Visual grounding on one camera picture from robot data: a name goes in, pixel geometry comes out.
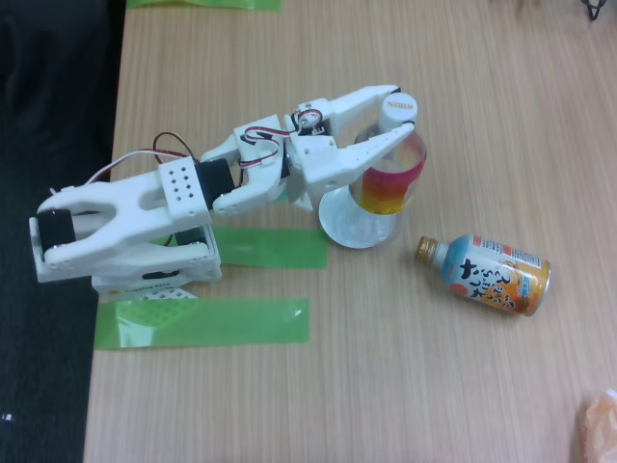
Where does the clear plastic bottle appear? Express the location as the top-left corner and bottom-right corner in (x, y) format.
(349, 94), (429, 247)

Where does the orange blue aluminium bottle can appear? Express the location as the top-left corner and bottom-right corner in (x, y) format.
(415, 233), (552, 318)

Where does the small white round plate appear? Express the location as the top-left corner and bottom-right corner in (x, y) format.
(317, 185), (399, 250)

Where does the short green tape strip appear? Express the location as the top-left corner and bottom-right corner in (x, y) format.
(211, 225), (329, 269)

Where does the green tape at table edge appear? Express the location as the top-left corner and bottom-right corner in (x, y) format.
(125, 0), (282, 12)

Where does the long green tape strip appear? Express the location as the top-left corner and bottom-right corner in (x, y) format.
(94, 297), (309, 352)

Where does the red white servo cable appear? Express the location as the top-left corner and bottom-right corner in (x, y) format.
(88, 131), (201, 185)

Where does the black cable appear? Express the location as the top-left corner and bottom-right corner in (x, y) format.
(580, 0), (608, 23)

